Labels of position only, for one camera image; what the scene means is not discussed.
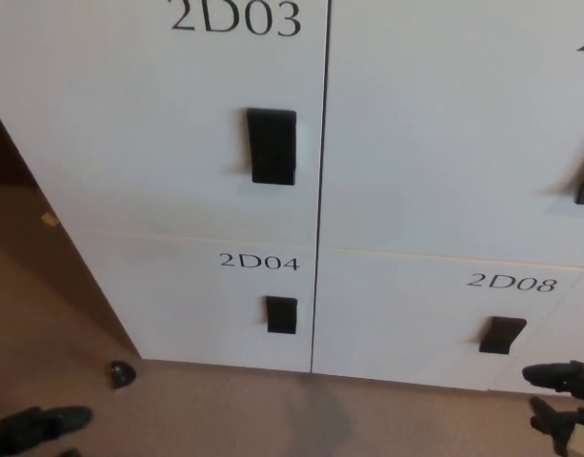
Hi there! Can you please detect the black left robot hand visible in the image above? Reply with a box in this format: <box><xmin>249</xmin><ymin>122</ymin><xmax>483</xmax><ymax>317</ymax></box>
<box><xmin>0</xmin><ymin>405</ymin><xmax>94</xmax><ymax>457</ymax></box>

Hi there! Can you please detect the white locker door 2D07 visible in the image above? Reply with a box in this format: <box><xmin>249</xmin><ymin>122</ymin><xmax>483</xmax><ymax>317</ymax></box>
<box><xmin>316</xmin><ymin>0</ymin><xmax>584</xmax><ymax>269</ymax></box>

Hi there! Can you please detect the black floor door stop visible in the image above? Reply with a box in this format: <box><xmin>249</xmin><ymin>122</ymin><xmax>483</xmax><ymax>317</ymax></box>
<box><xmin>109</xmin><ymin>361</ymin><xmax>137</xmax><ymax>388</ymax></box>

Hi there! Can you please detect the white locker door 2D08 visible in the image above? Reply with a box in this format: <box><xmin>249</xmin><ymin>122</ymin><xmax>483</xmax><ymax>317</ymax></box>
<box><xmin>311</xmin><ymin>247</ymin><xmax>584</xmax><ymax>393</ymax></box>

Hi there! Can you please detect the white locker door 2D03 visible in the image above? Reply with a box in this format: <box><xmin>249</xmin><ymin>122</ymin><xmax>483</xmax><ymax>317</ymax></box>
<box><xmin>0</xmin><ymin>0</ymin><xmax>332</xmax><ymax>249</ymax></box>

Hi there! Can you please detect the black lock on 2D08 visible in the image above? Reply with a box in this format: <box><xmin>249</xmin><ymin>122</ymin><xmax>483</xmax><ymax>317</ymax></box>
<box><xmin>477</xmin><ymin>315</ymin><xmax>529</xmax><ymax>356</ymax></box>

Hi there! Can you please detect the black lock on 2D04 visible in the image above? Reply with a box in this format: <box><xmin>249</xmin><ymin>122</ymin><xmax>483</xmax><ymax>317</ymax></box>
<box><xmin>264</xmin><ymin>295</ymin><xmax>299</xmax><ymax>336</ymax></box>

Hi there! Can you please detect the black lock on 2D03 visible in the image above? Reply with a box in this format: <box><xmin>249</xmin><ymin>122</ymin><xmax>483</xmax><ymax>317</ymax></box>
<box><xmin>246</xmin><ymin>108</ymin><xmax>299</xmax><ymax>187</ymax></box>

